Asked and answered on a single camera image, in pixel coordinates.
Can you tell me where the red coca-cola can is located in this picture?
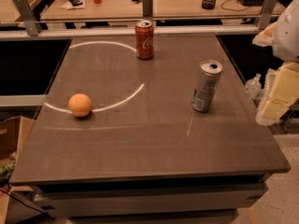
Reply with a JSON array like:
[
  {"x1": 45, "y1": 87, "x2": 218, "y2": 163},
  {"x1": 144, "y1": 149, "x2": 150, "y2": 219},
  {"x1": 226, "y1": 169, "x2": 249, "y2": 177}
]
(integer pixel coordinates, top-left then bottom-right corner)
[{"x1": 135, "y1": 20, "x2": 153, "y2": 60}]

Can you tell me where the black cable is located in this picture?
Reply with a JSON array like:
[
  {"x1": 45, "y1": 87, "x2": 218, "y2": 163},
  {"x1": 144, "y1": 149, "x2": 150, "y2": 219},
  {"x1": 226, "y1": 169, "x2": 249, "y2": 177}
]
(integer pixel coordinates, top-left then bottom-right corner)
[{"x1": 221, "y1": 0, "x2": 247, "y2": 12}]

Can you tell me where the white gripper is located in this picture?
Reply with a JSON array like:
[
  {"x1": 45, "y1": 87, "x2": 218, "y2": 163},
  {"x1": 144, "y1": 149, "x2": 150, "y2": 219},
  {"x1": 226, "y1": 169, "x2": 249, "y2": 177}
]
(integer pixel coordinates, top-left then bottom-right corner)
[{"x1": 252, "y1": 0, "x2": 299, "y2": 126}]

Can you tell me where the black mesh pen cup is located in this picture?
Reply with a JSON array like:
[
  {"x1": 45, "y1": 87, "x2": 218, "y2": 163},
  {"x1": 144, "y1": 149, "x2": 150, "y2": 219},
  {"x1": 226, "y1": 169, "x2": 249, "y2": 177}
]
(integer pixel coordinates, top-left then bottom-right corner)
[{"x1": 202, "y1": 0, "x2": 217, "y2": 9}]

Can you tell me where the cardboard box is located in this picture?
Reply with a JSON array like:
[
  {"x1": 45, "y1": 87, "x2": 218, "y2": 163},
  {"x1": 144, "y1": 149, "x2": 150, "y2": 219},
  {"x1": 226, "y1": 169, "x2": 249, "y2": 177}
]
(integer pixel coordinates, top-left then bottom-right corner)
[{"x1": 0, "y1": 116, "x2": 34, "y2": 224}]

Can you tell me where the clear plastic bottle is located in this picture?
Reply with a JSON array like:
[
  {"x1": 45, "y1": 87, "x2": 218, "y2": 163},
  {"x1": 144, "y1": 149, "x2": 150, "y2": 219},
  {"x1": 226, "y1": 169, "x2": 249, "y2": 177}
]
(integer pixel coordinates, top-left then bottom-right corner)
[{"x1": 245, "y1": 74, "x2": 262, "y2": 99}]

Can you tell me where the metal bracket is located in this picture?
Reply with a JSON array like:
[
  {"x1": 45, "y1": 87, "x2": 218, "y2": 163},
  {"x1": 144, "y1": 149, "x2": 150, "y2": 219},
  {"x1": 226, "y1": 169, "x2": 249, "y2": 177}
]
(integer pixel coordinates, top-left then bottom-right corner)
[
  {"x1": 254, "y1": 0, "x2": 278, "y2": 30},
  {"x1": 13, "y1": 0, "x2": 41, "y2": 36},
  {"x1": 142, "y1": 0, "x2": 153, "y2": 21}
]

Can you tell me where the silver redbull can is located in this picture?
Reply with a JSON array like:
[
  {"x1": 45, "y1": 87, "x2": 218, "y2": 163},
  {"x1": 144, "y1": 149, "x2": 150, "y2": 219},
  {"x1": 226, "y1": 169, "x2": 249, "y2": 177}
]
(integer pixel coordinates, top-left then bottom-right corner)
[{"x1": 192, "y1": 60, "x2": 223, "y2": 112}]

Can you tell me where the left metal bracket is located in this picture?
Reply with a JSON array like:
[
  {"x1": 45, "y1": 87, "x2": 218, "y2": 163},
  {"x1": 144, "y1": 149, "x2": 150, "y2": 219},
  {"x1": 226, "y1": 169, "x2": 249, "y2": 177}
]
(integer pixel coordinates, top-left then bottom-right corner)
[{"x1": 13, "y1": 0, "x2": 41, "y2": 36}]

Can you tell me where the orange fruit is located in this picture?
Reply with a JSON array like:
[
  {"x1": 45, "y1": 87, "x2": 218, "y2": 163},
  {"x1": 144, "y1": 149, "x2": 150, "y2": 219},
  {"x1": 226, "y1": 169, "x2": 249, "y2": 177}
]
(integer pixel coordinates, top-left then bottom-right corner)
[{"x1": 68, "y1": 93, "x2": 92, "y2": 118}]

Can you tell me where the middle metal bracket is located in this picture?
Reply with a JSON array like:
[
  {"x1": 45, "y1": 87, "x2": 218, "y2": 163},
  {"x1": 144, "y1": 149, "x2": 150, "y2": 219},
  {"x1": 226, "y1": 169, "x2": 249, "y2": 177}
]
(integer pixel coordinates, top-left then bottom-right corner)
[{"x1": 142, "y1": 0, "x2": 153, "y2": 21}]

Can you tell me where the right metal bracket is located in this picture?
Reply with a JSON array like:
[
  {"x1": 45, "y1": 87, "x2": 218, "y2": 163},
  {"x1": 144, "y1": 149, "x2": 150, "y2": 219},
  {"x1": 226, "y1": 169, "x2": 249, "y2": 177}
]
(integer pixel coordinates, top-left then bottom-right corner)
[{"x1": 254, "y1": 0, "x2": 278, "y2": 30}]

